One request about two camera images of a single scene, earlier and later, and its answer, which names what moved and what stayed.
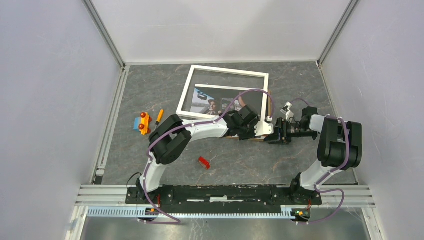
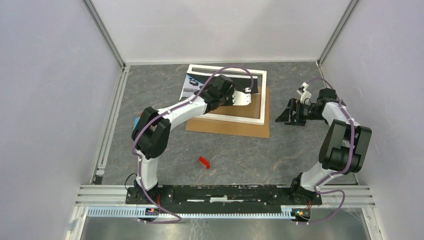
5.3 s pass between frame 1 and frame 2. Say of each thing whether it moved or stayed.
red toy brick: stayed
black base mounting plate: stayed
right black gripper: moved
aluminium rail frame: stayed
